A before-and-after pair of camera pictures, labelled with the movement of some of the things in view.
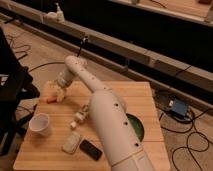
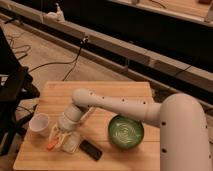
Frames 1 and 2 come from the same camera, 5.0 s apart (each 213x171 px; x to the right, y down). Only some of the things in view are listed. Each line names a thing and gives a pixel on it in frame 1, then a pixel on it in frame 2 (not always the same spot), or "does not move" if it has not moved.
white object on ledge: (54, 17) does not move
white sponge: (72, 139) does not move
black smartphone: (89, 149) does not move
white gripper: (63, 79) → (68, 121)
